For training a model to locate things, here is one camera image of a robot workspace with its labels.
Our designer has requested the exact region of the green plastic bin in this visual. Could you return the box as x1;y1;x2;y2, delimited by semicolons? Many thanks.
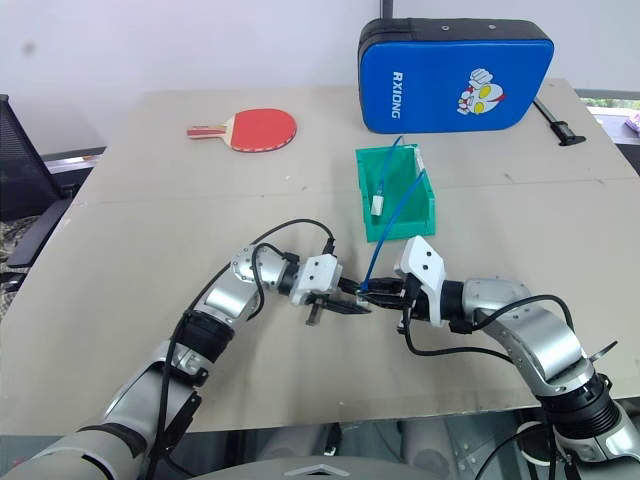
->
354;143;438;244

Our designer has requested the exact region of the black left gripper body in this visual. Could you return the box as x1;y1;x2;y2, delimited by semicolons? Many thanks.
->
305;278;347;328

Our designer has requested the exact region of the black mesh office chair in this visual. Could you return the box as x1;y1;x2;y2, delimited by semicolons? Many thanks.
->
0;93;109;267

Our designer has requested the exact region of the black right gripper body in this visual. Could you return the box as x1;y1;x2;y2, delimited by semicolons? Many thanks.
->
396;274;421;332

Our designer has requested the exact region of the blue black kick pad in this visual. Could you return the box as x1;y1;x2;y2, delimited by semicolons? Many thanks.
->
356;17;556;135

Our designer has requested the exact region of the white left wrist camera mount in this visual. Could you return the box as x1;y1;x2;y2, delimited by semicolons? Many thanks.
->
288;253;344;307

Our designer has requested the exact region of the red table tennis paddle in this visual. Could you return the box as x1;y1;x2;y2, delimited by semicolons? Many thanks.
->
186;107;299;154

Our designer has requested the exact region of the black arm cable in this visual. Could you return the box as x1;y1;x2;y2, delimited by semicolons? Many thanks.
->
147;217;338;480
401;293;581;358

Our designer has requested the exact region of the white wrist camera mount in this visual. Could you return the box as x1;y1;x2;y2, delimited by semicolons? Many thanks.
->
393;236;447;329
288;253;344;307

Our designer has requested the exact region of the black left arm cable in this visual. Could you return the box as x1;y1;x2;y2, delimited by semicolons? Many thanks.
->
147;217;338;480

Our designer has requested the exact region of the grey rounded robot torso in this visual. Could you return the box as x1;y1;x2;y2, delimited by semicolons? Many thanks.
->
197;448;506;480

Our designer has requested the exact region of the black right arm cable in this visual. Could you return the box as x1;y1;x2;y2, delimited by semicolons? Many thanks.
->
401;293;581;358

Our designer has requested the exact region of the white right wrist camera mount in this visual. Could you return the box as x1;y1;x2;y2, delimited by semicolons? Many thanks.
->
393;236;447;329

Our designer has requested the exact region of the blue network cable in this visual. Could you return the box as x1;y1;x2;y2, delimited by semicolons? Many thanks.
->
360;168;428;294
374;135;405;199

